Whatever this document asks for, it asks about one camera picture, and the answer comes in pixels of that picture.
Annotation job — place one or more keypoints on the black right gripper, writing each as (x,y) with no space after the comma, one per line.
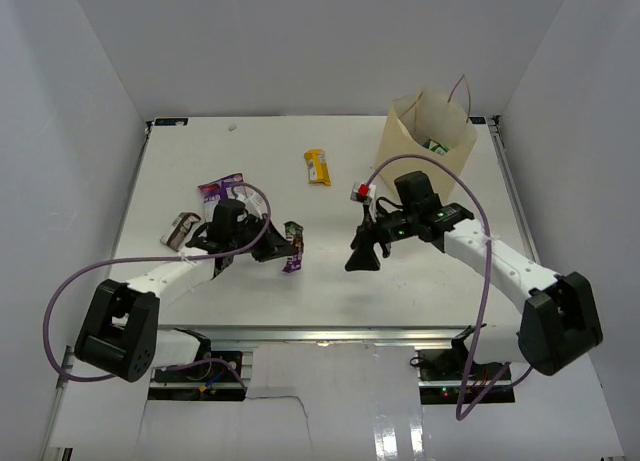
(364,256)

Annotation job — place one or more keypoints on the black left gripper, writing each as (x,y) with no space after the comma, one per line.
(275,246)

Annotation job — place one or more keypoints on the brown purple M&M's packet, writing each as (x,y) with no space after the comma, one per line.
(294,235)

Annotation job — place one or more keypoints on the purple Fox's berries bag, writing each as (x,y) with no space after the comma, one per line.
(212,192)

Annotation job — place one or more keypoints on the teal candy bag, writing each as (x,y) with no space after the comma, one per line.
(436,147)

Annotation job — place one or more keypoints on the brown white snack packet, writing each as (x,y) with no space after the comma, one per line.
(175,236)

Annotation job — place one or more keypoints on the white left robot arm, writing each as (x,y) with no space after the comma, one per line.
(119,332)

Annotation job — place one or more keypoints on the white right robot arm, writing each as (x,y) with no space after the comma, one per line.
(527,313)

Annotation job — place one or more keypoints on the beige paper bag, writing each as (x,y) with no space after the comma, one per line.
(429,122)

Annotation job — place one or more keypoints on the yellow snack bar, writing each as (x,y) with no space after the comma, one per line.
(317,167)

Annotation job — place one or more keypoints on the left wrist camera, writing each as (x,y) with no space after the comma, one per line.
(253,201)

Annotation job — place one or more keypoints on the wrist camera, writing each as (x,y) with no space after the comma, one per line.
(363,193)
(253,201)

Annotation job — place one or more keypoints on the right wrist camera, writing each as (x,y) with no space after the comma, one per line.
(363,193)

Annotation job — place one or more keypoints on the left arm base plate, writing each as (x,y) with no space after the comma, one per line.
(211,381)

